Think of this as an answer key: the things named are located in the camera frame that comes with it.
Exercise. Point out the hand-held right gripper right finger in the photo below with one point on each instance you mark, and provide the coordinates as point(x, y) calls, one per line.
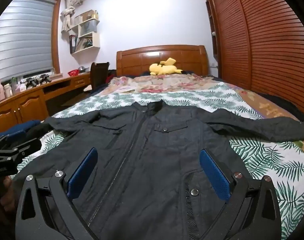
point(214, 177)

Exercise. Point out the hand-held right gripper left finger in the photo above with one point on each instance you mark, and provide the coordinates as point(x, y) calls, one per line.
point(83, 172)

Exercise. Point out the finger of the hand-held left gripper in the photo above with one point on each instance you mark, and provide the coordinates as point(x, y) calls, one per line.
point(22, 145)

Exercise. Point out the black jacket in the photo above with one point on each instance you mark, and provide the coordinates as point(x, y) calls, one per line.
point(147, 155)

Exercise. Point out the person's left hand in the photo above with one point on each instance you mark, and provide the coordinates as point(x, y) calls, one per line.
point(9, 192)

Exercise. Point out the wooden desk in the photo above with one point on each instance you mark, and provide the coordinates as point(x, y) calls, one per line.
point(29, 105)

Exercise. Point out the white bottle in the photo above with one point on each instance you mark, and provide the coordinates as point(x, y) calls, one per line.
point(7, 90)

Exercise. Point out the green capped bottle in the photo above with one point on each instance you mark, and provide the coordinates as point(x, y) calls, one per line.
point(14, 85)

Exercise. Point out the black gadget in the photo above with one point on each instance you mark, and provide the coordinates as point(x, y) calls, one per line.
point(38, 80)

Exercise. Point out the leaf print bed sheet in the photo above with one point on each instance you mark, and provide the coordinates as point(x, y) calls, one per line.
point(191, 97)

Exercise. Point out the red basket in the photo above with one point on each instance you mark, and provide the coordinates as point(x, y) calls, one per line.
point(73, 73)

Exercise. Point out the orange patterned blanket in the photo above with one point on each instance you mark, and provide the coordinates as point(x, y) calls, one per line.
point(271, 110)

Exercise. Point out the metal bowl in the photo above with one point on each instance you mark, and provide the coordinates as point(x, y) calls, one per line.
point(82, 68)

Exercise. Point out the red cloth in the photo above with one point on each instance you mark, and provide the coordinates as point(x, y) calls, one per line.
point(110, 78)

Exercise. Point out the dark wooden chair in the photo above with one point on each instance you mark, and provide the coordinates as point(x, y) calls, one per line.
point(98, 75)

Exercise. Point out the grey window blind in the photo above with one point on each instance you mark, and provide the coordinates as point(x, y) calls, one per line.
point(22, 42)

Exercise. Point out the floral blanket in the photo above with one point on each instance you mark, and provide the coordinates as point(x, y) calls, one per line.
point(166, 85)

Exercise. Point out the yellow plush toy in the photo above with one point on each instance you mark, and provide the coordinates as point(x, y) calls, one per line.
point(164, 68)

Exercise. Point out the wooden bed headboard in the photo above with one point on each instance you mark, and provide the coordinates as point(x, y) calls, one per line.
point(142, 57)

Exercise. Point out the beige tied curtain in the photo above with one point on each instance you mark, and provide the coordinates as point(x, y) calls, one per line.
point(68, 15)

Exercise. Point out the wooden louvred wardrobe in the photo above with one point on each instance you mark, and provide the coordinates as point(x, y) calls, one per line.
point(261, 42)

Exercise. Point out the white wall shelf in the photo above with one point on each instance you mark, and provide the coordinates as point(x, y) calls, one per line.
point(85, 35)

